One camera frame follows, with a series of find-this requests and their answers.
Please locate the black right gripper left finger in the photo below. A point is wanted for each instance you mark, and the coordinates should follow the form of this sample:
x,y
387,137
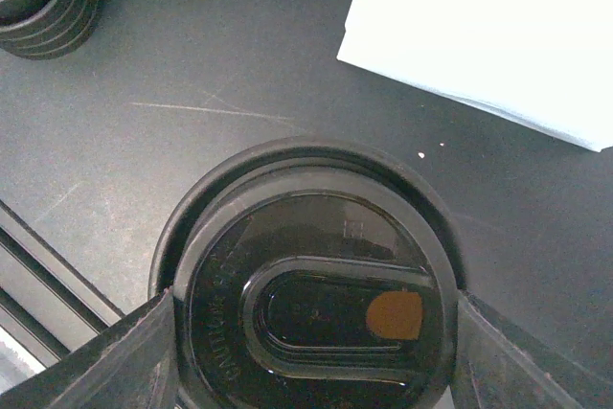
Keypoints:
x,y
132,364

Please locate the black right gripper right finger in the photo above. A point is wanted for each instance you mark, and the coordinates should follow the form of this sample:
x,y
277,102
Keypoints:
x,y
499,365

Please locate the light blue paper bag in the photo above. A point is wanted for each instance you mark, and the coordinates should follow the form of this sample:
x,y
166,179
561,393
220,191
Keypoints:
x,y
544,64

